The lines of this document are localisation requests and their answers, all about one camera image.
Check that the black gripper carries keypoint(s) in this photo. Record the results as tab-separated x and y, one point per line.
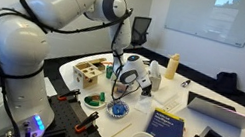
147	87

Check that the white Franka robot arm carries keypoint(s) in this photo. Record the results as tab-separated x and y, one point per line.
27	51

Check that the grey tissue box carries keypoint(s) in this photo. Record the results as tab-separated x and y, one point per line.
155	81

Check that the clear plastic container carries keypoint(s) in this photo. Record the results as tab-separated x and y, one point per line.
120	90

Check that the blue block in bowl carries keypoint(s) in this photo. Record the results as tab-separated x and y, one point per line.
118	109

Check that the black plastic spoon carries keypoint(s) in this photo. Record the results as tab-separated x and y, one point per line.
146	62

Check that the yellow squeeze bottle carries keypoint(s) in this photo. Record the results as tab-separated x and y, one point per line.
171	68

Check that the blue book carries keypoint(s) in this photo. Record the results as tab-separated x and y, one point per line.
166	128

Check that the blue patterned bowl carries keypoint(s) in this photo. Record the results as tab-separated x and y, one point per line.
109	109

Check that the black marker pen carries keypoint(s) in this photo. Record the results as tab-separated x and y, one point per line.
186	83

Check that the green can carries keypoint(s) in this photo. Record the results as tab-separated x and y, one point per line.
109	72

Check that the green wooden block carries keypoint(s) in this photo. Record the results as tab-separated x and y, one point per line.
94	103
102	97
88	99

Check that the white plate with blocks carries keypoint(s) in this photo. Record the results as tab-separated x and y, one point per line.
102	105

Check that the orange flat strip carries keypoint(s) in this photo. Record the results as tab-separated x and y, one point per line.
107	63

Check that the brown wooden block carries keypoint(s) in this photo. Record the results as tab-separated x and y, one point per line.
95	97

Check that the wooden shape sorter box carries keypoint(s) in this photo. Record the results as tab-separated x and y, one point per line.
85	77

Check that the black orange clamp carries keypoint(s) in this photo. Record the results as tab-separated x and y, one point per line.
69	94
87	121

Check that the black mesh office chair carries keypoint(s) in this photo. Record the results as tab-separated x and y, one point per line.
143	28

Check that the silver laptop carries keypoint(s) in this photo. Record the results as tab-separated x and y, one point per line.
223	113

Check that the black backpack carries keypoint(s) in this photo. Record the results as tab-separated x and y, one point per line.
226	82

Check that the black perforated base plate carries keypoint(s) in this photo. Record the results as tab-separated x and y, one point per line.
66	119

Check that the wall whiteboard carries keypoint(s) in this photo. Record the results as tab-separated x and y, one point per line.
189	12

